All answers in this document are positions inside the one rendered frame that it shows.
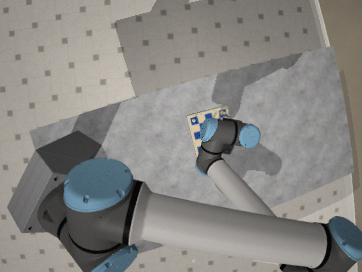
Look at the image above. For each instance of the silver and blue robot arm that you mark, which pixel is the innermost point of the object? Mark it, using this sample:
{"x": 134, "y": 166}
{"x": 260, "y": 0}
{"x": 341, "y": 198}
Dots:
{"x": 102, "y": 206}

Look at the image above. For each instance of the blue and cream chessboard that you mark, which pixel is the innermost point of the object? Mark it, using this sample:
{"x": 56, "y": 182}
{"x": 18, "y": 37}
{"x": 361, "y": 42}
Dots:
{"x": 195, "y": 127}

